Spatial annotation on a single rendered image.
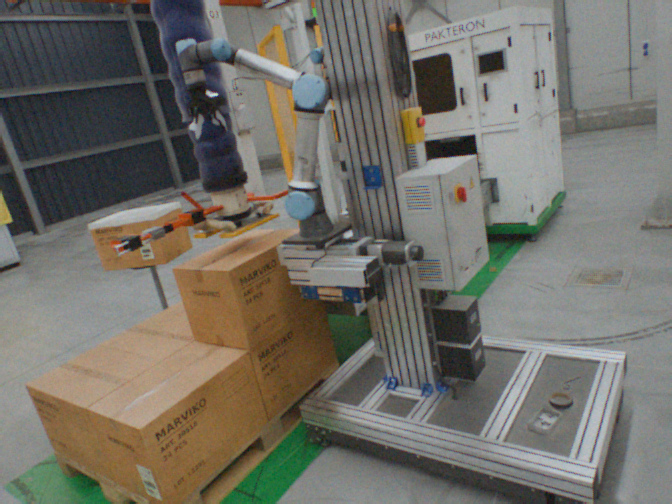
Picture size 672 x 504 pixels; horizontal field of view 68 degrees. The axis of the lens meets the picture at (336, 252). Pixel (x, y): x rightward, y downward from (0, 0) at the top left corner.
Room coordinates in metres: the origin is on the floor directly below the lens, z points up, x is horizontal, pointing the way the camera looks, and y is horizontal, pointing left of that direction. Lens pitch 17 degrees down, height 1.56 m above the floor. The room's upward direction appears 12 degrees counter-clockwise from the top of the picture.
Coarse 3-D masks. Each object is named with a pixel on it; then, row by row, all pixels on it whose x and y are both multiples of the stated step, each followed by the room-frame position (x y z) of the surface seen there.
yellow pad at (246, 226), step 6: (264, 216) 2.48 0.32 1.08; (270, 216) 2.48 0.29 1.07; (276, 216) 2.51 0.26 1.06; (240, 222) 2.36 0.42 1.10; (246, 222) 2.43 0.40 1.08; (252, 222) 2.40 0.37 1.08; (258, 222) 2.40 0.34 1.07; (264, 222) 2.43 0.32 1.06; (240, 228) 2.32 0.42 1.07; (246, 228) 2.33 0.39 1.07; (252, 228) 2.36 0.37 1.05; (222, 234) 2.30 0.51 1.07; (228, 234) 2.28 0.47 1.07; (234, 234) 2.27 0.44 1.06; (240, 234) 2.30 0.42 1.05
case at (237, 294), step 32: (224, 256) 2.37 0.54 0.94; (256, 256) 2.27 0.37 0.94; (192, 288) 2.29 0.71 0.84; (224, 288) 2.15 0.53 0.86; (256, 288) 2.23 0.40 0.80; (288, 288) 2.39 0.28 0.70; (192, 320) 2.34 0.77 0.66; (224, 320) 2.19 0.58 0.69; (256, 320) 2.18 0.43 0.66; (288, 320) 2.35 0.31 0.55
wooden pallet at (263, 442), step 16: (336, 368) 2.57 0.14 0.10; (320, 384) 2.50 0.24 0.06; (304, 400) 2.44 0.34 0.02; (288, 416) 2.32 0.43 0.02; (272, 432) 2.12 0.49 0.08; (288, 432) 2.20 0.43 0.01; (240, 448) 1.96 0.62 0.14; (256, 448) 2.10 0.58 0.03; (272, 448) 2.10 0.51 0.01; (64, 464) 2.22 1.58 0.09; (224, 464) 1.88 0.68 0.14; (240, 464) 2.01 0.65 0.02; (256, 464) 2.01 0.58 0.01; (208, 480) 1.80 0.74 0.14; (224, 480) 1.93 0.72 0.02; (240, 480) 1.92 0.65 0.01; (112, 496) 1.95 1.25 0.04; (128, 496) 1.85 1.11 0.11; (192, 496) 1.73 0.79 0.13; (208, 496) 1.84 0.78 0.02; (224, 496) 1.84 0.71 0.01
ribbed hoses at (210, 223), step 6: (258, 204) 2.59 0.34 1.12; (264, 204) 2.56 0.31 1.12; (270, 204) 2.53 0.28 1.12; (264, 210) 2.51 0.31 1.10; (270, 210) 2.53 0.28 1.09; (204, 222) 2.34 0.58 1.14; (210, 222) 2.30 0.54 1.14; (216, 222) 2.29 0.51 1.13; (222, 222) 2.28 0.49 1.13; (228, 222) 2.30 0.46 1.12; (198, 228) 2.36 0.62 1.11; (204, 228) 2.42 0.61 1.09; (216, 228) 2.29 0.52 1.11; (222, 228) 2.27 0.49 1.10; (228, 228) 2.29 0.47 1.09; (234, 228) 2.31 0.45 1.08
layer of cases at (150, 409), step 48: (144, 336) 2.56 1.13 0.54; (192, 336) 2.42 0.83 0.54; (288, 336) 2.33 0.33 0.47; (48, 384) 2.21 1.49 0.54; (96, 384) 2.10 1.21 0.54; (144, 384) 2.00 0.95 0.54; (192, 384) 1.91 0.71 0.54; (240, 384) 2.04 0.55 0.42; (288, 384) 2.26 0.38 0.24; (48, 432) 2.24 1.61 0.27; (96, 432) 1.89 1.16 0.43; (144, 432) 1.66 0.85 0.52; (192, 432) 1.81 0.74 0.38; (240, 432) 1.98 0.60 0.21; (144, 480) 1.72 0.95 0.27; (192, 480) 1.75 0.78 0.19
